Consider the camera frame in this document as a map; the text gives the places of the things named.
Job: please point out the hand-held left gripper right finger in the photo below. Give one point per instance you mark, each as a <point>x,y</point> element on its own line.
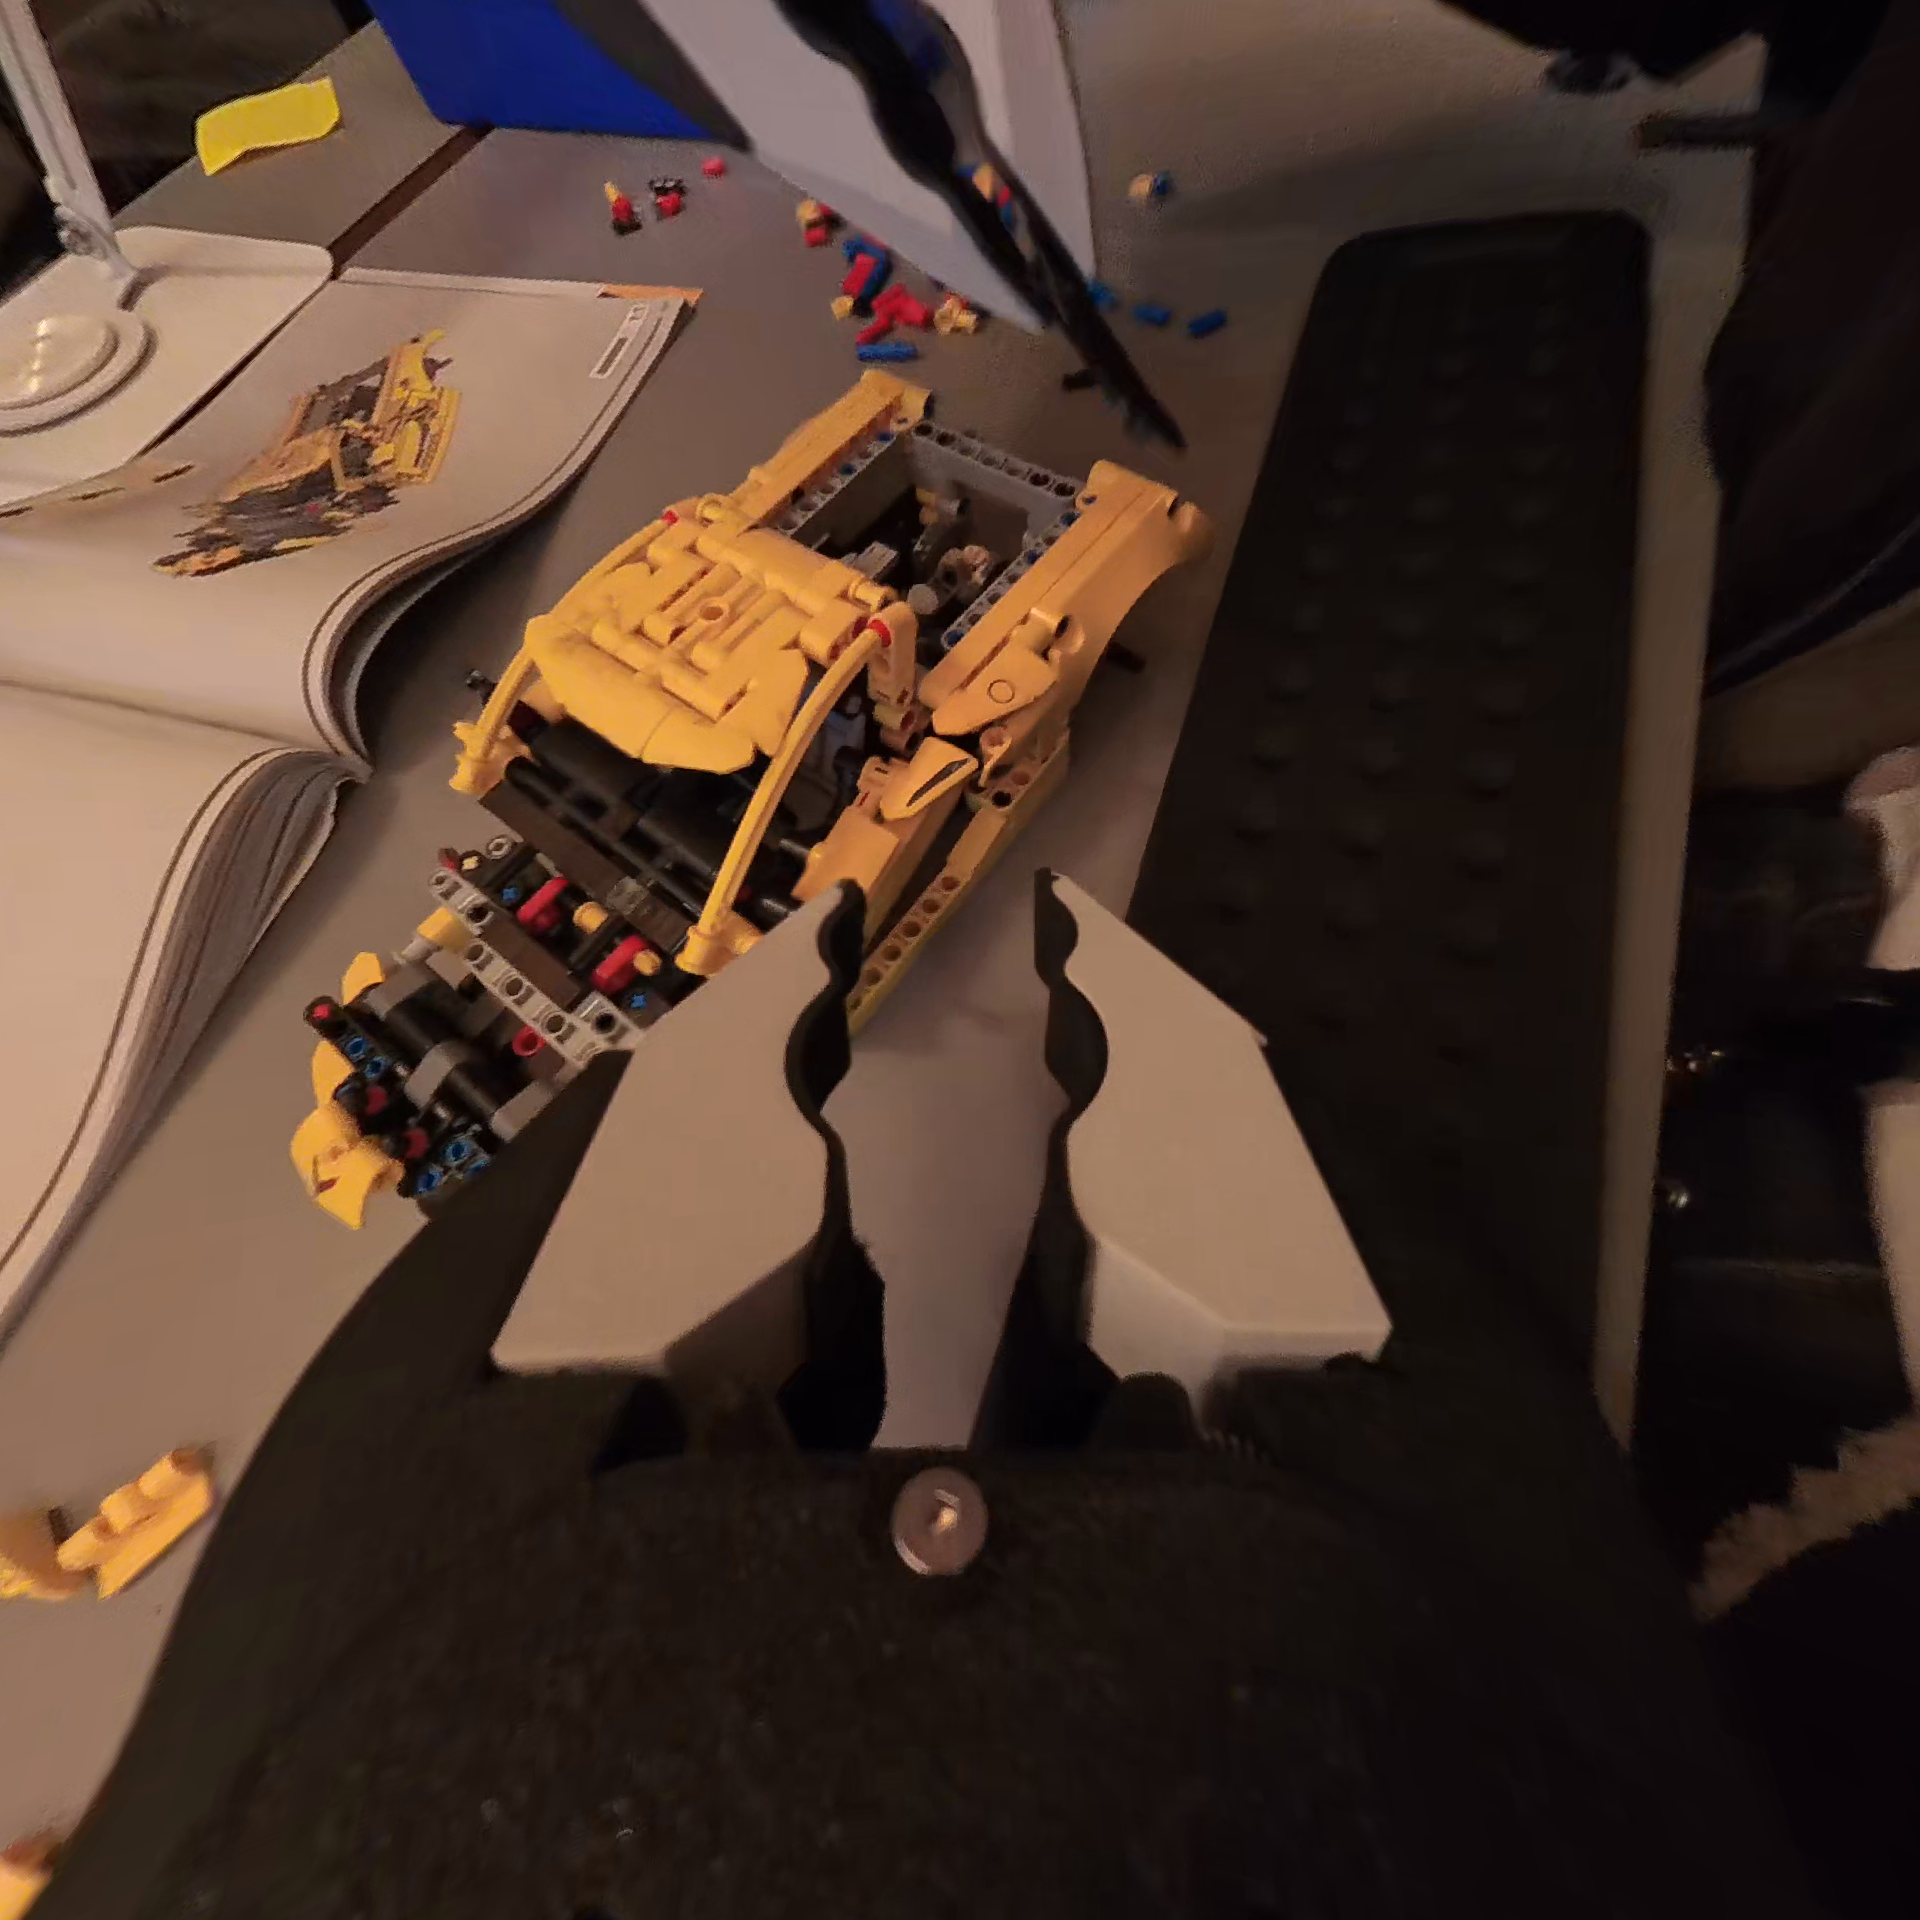
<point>1214,1184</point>

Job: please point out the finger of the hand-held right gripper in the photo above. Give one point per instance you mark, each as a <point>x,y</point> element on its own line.
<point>841,135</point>
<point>1035,121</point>

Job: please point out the large pile of coloured pins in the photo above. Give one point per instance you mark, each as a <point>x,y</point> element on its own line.
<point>884,309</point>

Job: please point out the person's white shirt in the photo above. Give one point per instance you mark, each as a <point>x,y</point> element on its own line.
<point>1893,840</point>

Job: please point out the open instruction booklet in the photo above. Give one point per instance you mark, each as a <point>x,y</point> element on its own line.
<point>150,674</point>

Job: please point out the blue plastic bin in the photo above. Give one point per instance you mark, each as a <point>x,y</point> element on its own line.
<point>511,61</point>

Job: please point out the yellow toy brick car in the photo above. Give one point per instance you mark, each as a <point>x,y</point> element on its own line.
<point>705,631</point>

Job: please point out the grey desk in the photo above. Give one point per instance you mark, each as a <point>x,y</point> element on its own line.
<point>301,1320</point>

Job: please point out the yellow sticky note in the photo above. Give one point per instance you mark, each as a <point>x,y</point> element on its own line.
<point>271,128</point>

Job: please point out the small cluster of coloured pins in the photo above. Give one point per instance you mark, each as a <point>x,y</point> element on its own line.
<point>620,210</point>

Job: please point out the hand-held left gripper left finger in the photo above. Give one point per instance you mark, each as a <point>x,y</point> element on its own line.
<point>660,1200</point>

